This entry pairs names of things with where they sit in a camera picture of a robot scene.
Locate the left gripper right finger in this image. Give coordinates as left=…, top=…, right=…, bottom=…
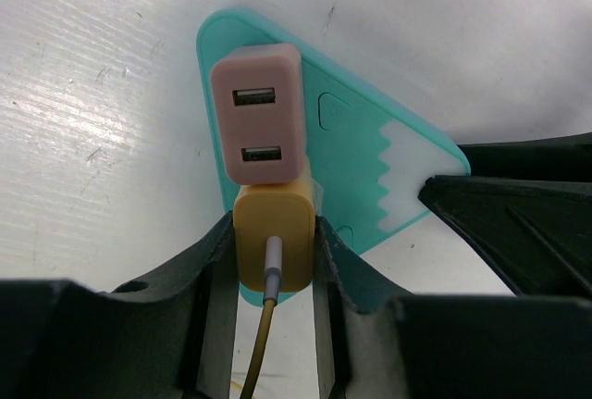
left=313, top=218, right=591, bottom=398

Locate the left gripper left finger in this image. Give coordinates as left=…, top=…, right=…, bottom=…
left=1, top=214, right=238, bottom=398

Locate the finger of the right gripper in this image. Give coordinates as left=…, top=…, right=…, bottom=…
left=460, top=132, right=592, bottom=182
left=418, top=176, right=591, bottom=297

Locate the teal triangular power strip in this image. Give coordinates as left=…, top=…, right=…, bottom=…
left=194, top=6, right=472, bottom=307

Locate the pink usb charger plug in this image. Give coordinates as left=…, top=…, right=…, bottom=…
left=209, top=44, right=306, bottom=185

